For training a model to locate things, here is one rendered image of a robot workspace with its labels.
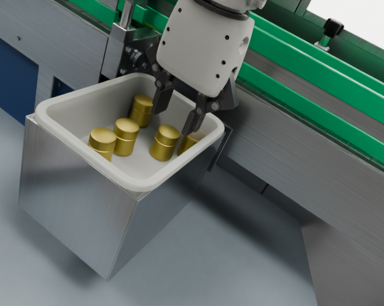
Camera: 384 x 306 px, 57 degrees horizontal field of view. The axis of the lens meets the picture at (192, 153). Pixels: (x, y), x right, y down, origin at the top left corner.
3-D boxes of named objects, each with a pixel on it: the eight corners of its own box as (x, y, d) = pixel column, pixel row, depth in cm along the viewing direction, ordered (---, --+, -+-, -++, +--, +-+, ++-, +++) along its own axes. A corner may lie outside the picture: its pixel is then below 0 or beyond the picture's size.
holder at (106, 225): (205, 186, 67) (240, 121, 58) (107, 282, 45) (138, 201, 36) (137, 138, 71) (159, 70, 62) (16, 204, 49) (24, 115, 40)
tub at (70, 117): (209, 167, 58) (231, 125, 53) (122, 246, 40) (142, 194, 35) (130, 112, 62) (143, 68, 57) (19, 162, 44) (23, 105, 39)
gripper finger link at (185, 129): (228, 100, 46) (209, 139, 50) (209, 88, 47) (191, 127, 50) (217, 106, 43) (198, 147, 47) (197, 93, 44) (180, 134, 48)
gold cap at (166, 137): (162, 164, 51) (172, 141, 49) (144, 151, 52) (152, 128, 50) (175, 155, 54) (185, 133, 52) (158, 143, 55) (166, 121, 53)
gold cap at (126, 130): (122, 159, 49) (130, 136, 47) (102, 146, 50) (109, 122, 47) (137, 150, 52) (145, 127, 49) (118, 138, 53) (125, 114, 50)
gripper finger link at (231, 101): (255, 92, 42) (223, 116, 46) (219, 40, 42) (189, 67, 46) (251, 95, 42) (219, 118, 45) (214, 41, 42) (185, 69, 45)
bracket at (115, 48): (151, 73, 63) (163, 36, 59) (116, 84, 56) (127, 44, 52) (136, 63, 64) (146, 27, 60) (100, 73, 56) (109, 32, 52)
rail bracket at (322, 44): (310, 90, 67) (352, 23, 59) (302, 99, 62) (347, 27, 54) (292, 80, 68) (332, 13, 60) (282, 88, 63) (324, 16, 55)
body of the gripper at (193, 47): (272, 12, 41) (233, 93, 47) (203, -25, 44) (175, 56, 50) (248, 16, 35) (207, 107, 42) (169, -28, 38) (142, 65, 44)
